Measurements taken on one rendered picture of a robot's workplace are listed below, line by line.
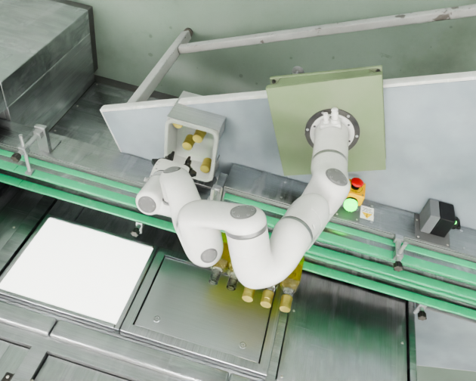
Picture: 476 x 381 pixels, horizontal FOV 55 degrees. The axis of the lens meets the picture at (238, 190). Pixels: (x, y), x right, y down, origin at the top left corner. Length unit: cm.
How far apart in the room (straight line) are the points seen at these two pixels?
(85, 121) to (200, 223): 140
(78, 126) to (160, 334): 110
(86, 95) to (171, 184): 134
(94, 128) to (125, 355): 110
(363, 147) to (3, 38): 145
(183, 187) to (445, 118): 76
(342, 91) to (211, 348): 85
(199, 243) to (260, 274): 14
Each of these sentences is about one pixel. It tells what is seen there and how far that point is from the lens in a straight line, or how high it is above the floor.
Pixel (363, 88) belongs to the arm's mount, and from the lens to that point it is 129.
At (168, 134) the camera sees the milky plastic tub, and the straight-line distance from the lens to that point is 148.
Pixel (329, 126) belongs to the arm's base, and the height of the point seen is 86.
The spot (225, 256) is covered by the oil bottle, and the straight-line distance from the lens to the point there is 147.
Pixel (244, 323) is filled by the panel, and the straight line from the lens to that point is 154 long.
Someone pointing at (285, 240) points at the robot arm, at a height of 131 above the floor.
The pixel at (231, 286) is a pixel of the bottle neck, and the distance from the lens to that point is 143.
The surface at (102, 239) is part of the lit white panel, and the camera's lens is 170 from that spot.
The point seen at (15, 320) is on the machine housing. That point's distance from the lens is 158.
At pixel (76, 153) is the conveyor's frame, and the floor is 83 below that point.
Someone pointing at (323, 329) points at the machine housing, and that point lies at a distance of 163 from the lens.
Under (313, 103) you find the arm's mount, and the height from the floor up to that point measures 81.
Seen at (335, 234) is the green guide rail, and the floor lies 93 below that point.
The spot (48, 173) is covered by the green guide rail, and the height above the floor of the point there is 93.
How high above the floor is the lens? 193
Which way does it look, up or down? 45 degrees down
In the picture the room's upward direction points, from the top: 160 degrees counter-clockwise
